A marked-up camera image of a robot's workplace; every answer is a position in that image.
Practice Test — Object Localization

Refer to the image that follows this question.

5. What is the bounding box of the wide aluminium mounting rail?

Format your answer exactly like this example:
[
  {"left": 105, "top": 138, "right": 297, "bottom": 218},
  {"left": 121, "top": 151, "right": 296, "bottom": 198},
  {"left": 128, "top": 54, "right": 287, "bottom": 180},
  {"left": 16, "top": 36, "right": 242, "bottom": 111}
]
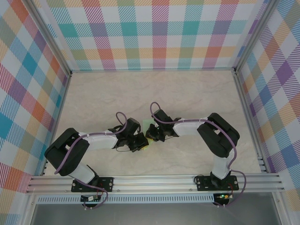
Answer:
[{"left": 25, "top": 173, "right": 285, "bottom": 195}]

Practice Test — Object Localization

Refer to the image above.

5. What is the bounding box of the aluminium frame rail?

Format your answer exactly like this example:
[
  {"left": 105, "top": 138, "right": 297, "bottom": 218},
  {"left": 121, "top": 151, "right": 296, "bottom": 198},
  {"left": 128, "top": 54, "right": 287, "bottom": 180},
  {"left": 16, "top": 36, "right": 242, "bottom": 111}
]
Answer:
[
  {"left": 233, "top": 70, "right": 269, "bottom": 173},
  {"left": 41, "top": 74, "right": 72, "bottom": 176}
]

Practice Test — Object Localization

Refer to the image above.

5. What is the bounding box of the small black circuit board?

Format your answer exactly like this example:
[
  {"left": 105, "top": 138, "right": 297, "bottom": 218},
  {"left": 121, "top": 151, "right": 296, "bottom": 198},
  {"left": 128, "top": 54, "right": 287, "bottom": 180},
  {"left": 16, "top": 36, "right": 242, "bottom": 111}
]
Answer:
[{"left": 80, "top": 195, "right": 102, "bottom": 203}]

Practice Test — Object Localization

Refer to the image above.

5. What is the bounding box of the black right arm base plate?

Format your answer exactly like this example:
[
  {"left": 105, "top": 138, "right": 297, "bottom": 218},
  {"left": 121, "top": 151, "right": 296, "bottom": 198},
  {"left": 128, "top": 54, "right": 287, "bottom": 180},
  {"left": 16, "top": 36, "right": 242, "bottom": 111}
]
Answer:
[{"left": 195, "top": 175, "right": 240, "bottom": 192}]

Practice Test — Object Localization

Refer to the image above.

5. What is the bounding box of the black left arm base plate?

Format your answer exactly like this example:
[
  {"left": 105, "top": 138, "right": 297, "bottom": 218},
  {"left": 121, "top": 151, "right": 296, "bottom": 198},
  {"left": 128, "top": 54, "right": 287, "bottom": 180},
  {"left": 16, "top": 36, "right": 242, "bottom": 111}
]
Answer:
[{"left": 71, "top": 177, "right": 114, "bottom": 193}]

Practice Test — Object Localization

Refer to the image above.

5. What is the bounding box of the slotted grey cable duct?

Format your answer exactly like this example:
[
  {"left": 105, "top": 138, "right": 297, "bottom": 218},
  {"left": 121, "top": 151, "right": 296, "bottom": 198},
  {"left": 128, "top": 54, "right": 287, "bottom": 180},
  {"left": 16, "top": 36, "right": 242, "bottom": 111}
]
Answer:
[{"left": 36, "top": 194, "right": 215, "bottom": 204}]

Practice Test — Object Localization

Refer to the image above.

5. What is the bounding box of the grey metal panel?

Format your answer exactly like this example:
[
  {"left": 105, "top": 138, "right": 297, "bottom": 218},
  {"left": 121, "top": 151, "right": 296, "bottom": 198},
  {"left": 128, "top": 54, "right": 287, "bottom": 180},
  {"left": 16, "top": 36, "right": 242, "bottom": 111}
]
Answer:
[{"left": 30, "top": 203, "right": 282, "bottom": 225}]

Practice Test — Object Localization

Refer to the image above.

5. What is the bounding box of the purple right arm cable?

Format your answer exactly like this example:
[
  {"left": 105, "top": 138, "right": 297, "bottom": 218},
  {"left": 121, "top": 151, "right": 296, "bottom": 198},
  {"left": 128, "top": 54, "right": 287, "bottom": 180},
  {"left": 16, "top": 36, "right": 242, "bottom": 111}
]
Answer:
[{"left": 150, "top": 101, "right": 247, "bottom": 208}]

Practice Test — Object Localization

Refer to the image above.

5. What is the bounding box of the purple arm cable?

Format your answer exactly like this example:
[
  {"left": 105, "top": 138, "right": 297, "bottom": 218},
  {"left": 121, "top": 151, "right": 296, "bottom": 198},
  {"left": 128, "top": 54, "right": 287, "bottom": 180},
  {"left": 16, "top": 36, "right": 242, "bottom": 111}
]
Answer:
[
  {"left": 150, "top": 101, "right": 247, "bottom": 208},
  {"left": 54, "top": 112, "right": 132, "bottom": 210}
]

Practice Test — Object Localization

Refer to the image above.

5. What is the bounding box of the aluminium frame post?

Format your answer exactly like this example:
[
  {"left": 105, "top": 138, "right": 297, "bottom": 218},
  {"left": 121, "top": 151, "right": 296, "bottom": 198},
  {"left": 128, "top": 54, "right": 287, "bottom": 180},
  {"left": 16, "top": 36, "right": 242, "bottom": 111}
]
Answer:
[
  {"left": 25, "top": 0, "right": 73, "bottom": 77},
  {"left": 233, "top": 0, "right": 276, "bottom": 73}
]

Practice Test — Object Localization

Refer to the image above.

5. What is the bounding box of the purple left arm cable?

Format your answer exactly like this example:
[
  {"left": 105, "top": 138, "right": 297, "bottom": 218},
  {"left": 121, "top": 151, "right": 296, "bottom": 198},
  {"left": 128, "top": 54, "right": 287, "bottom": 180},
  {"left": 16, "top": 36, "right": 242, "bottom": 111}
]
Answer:
[{"left": 54, "top": 112, "right": 132, "bottom": 210}]

